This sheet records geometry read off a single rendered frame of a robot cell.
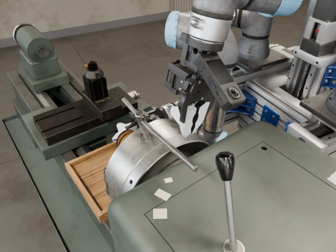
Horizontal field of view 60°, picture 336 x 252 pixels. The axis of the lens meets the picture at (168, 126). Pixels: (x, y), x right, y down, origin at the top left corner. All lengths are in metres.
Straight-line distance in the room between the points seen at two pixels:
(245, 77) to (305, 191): 0.79
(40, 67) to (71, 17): 3.21
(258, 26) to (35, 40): 1.09
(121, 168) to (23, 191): 1.76
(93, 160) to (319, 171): 0.83
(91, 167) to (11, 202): 1.30
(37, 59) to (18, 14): 3.11
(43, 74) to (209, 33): 1.36
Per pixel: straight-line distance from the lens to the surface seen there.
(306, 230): 0.61
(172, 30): 0.96
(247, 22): 1.32
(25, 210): 2.34
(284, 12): 0.60
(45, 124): 1.33
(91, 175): 1.17
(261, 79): 1.40
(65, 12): 4.89
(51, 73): 1.79
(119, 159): 0.77
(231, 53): 0.94
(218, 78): 0.53
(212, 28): 0.53
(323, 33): 1.22
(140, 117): 0.70
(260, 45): 1.35
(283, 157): 0.72
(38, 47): 1.70
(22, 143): 1.99
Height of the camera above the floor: 1.73
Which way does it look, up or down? 39 degrees down
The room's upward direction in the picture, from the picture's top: straight up
